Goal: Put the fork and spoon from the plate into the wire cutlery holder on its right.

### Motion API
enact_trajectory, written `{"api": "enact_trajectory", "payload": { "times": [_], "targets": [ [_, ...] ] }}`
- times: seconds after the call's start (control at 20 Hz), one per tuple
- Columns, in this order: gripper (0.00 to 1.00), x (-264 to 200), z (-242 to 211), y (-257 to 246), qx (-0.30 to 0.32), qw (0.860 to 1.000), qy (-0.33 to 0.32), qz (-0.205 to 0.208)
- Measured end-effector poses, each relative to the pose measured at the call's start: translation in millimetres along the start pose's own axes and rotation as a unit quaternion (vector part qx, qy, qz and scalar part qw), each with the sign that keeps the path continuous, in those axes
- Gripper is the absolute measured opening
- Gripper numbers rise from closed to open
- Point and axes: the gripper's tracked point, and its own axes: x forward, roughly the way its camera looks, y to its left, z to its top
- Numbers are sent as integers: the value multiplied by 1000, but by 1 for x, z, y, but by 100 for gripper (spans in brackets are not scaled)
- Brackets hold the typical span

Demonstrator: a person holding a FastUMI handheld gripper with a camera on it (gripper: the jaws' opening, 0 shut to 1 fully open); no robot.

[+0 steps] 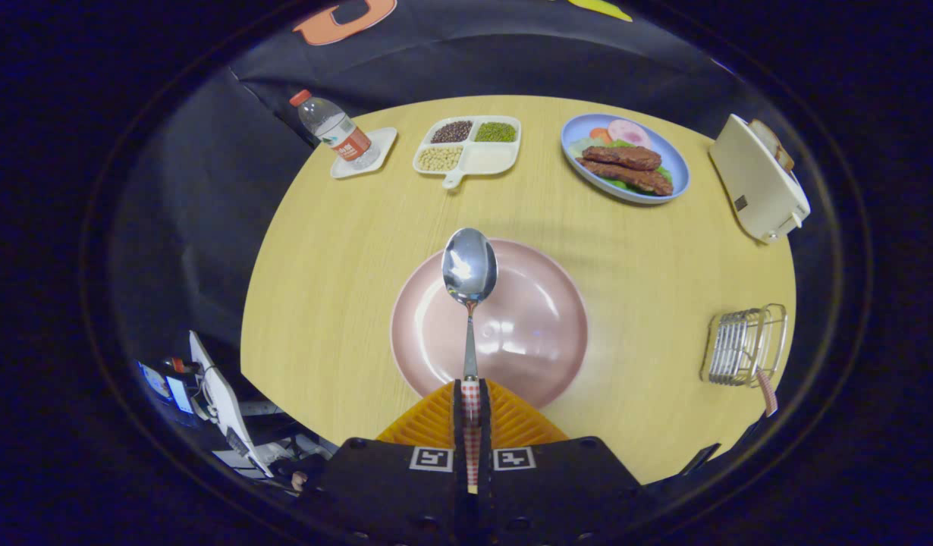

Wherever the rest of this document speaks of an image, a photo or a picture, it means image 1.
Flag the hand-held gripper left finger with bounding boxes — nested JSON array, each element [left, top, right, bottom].
[[307, 379, 467, 546]]

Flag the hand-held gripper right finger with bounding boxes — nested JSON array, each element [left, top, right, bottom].
[[478, 379, 649, 546]]

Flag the fork with red checked handle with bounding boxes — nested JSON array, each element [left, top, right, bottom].
[[753, 366, 780, 418]]

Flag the spoon with red checked handle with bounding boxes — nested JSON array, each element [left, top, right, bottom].
[[441, 227, 499, 494]]

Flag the pink round plate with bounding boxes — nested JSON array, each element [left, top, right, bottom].
[[391, 239, 589, 410]]

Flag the white panel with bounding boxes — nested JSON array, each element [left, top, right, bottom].
[[190, 331, 274, 479]]

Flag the small lit screen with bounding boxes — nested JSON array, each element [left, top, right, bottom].
[[137, 360, 173, 401]]

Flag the brown meat strip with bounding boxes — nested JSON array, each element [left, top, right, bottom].
[[576, 158, 674, 196], [582, 146, 662, 171]]

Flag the white divided tray with beans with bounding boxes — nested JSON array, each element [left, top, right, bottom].
[[413, 115, 523, 190]]

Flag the blue round plate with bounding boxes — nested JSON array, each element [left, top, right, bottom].
[[561, 114, 690, 206]]

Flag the white square coaster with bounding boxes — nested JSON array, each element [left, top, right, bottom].
[[330, 127, 398, 180]]

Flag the green lettuce leaves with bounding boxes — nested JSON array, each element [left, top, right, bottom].
[[571, 136, 674, 194]]

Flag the white toaster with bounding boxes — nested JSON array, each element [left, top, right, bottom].
[[708, 114, 812, 244]]

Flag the water bottle with red label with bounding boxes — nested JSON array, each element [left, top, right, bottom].
[[290, 89, 382, 171]]

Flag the pink ham slice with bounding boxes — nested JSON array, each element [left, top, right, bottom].
[[608, 119, 652, 149]]

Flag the toast bread slice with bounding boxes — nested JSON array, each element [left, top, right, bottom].
[[747, 119, 796, 172]]

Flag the clear wire basket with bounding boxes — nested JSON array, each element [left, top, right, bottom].
[[700, 304, 788, 388]]

